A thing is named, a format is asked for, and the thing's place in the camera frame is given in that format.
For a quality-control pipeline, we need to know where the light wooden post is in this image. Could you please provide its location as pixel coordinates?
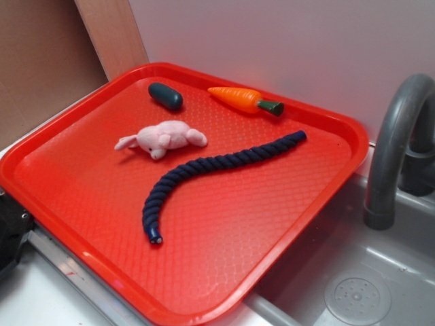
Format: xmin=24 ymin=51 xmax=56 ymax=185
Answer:
xmin=75 ymin=0 xmax=149 ymax=81

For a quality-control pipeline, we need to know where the dark green plastic pickle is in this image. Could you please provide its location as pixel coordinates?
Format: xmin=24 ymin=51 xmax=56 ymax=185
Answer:
xmin=148 ymin=82 xmax=184 ymax=111

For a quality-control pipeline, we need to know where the grey plastic sink basin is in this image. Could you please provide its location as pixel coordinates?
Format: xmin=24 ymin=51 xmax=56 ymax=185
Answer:
xmin=245 ymin=175 xmax=434 ymax=325

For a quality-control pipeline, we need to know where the pink plush pig toy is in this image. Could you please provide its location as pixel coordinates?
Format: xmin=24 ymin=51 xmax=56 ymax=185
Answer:
xmin=114 ymin=120 xmax=208 ymax=160

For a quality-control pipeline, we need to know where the navy blue twisted rope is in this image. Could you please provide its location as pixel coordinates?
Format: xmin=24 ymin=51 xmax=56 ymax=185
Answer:
xmin=142 ymin=130 xmax=307 ymax=246

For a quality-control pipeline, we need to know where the orange plastic carrot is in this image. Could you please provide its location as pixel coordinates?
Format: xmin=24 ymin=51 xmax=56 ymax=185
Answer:
xmin=207 ymin=87 xmax=285 ymax=117

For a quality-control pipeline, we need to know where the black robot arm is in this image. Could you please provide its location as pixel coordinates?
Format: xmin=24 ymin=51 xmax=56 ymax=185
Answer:
xmin=1 ymin=188 xmax=34 ymax=280

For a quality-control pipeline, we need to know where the grey plastic faucet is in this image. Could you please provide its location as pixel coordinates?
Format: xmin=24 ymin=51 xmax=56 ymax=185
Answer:
xmin=364 ymin=73 xmax=434 ymax=230

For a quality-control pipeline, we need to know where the red plastic tray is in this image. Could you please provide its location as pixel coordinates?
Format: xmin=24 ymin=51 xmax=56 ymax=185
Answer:
xmin=1 ymin=63 xmax=368 ymax=325

